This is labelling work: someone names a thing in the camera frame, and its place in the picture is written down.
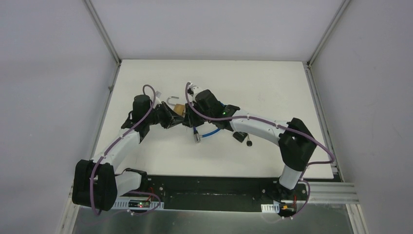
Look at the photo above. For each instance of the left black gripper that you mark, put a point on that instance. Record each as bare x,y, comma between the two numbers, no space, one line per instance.
164,114

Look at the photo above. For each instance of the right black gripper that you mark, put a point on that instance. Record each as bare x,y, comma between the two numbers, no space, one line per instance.
192,116

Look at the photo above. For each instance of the brass padlock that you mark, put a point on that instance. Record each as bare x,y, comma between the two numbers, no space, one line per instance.
178,108

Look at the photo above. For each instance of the blue cable lock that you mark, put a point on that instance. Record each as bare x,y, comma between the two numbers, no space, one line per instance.
200,135

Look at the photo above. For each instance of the small black padlock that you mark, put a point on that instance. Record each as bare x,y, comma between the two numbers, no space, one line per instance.
240,136

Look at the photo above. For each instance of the black headed key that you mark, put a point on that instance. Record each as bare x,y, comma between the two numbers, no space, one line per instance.
249,142

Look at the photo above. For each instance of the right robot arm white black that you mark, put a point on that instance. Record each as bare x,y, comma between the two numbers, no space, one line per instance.
293,138

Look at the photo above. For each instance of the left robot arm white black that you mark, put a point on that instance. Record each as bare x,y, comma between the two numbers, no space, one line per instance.
96,184

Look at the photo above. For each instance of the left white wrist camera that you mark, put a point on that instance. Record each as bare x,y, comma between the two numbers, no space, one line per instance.
159,98

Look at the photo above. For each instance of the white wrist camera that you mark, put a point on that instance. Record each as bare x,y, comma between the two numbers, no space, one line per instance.
159,98
193,90

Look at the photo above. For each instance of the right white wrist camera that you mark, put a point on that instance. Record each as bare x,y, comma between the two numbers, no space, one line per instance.
193,90

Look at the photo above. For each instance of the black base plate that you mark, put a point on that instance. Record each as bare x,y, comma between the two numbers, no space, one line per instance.
228,194

